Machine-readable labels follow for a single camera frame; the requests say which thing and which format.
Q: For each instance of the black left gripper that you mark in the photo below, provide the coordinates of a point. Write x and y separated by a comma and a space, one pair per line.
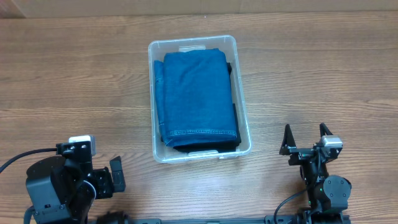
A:
102, 178

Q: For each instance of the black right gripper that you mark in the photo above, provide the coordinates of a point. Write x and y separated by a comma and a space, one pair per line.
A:
287, 147

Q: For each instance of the black cloth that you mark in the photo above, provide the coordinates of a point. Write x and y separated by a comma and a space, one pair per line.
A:
221, 146

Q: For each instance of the teal blue towel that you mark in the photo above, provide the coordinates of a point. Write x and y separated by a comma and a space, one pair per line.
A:
193, 98

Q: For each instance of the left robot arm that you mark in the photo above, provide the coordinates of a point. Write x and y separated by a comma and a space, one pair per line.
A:
63, 187

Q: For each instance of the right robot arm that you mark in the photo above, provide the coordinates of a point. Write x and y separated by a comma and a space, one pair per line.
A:
327, 194

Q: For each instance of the clear plastic container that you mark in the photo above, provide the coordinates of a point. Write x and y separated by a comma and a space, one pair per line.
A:
225, 43

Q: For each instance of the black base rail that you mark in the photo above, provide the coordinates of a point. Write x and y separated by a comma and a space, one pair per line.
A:
121, 217

